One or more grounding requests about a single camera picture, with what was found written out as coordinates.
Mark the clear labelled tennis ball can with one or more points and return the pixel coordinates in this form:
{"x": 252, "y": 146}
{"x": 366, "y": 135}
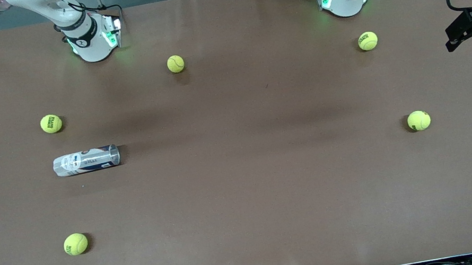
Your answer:
{"x": 87, "y": 160}

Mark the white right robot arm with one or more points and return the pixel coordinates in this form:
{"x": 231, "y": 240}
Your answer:
{"x": 87, "y": 44}

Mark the yellow tennis ball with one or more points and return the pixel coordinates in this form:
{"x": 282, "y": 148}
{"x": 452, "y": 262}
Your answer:
{"x": 75, "y": 244}
{"x": 418, "y": 120}
{"x": 175, "y": 64}
{"x": 51, "y": 123}
{"x": 367, "y": 41}

